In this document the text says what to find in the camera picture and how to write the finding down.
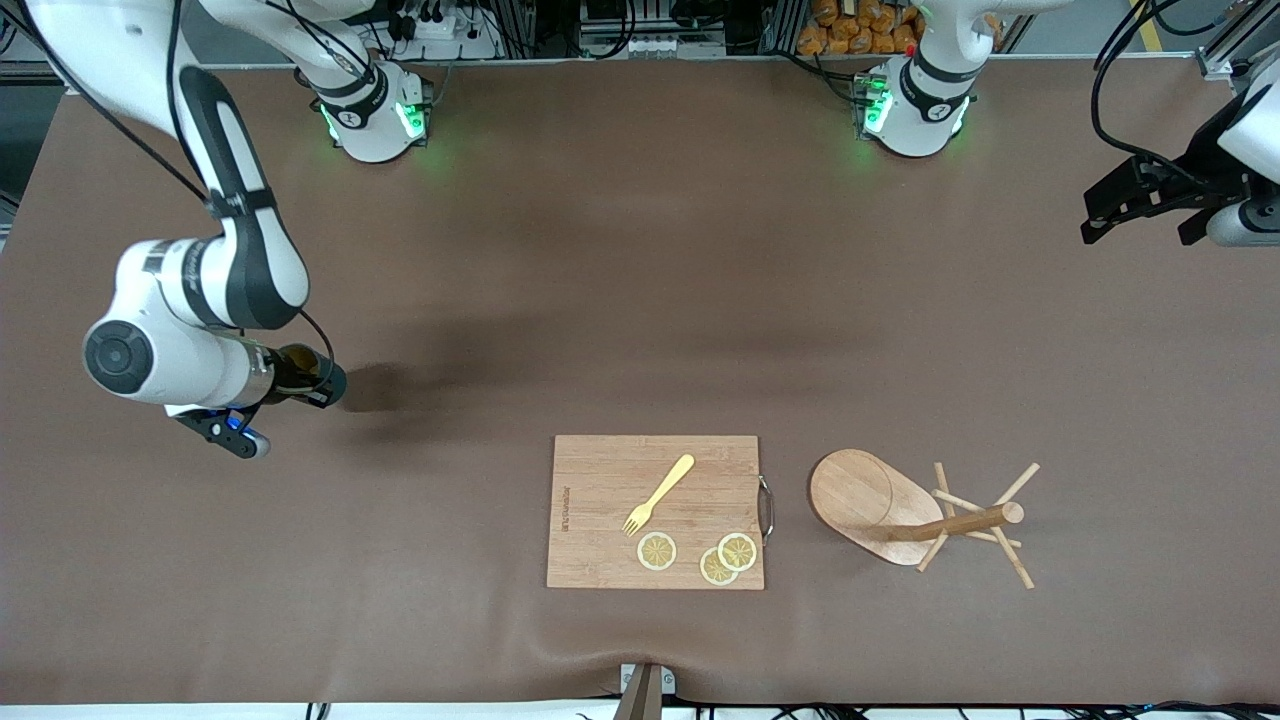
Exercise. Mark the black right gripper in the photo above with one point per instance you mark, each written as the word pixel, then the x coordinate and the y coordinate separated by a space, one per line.
pixel 300 372

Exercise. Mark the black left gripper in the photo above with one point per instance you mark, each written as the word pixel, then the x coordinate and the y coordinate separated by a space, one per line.
pixel 1196 167

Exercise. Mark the teal cup with yellow inside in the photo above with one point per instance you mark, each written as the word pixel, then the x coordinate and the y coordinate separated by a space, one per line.
pixel 338 382

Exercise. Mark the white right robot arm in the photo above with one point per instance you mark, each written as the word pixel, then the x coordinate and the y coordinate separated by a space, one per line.
pixel 180 350

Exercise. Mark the wooden mug rack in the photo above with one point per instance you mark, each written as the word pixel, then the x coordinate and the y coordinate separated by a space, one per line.
pixel 850 495

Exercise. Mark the yellow plastic fork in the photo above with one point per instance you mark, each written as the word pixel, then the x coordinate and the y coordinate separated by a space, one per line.
pixel 665 487

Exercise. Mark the bag of orange bread rolls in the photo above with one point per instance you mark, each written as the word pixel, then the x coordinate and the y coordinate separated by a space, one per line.
pixel 850 30

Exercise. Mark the lemon slice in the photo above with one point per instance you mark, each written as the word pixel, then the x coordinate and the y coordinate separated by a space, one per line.
pixel 712 572
pixel 738 551
pixel 656 551

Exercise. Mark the white power strip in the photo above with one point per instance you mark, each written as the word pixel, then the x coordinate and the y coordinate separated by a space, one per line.
pixel 650 45
pixel 440 25

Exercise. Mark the aluminium frame post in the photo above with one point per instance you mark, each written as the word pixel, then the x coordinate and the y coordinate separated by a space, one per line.
pixel 1225 55

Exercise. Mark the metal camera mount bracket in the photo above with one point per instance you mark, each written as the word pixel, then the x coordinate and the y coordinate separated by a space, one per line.
pixel 645 695

